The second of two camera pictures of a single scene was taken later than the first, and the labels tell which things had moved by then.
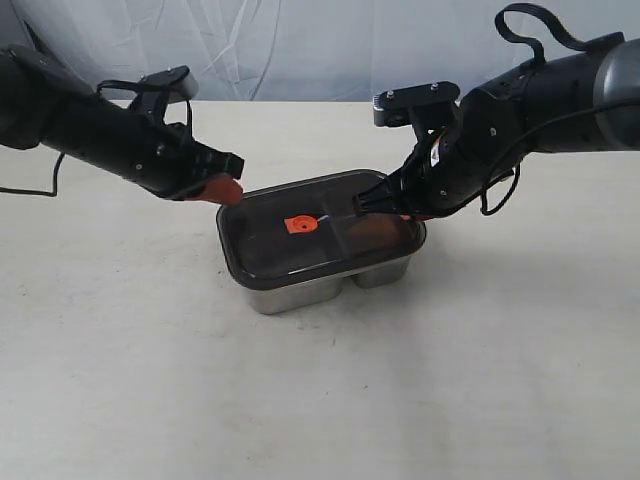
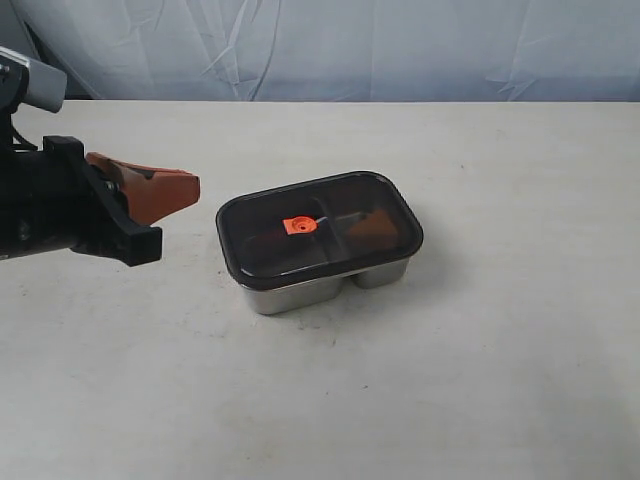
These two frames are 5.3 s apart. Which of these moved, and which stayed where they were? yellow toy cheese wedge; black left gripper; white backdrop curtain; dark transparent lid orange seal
Moved: black left gripper
Stayed: yellow toy cheese wedge; dark transparent lid orange seal; white backdrop curtain
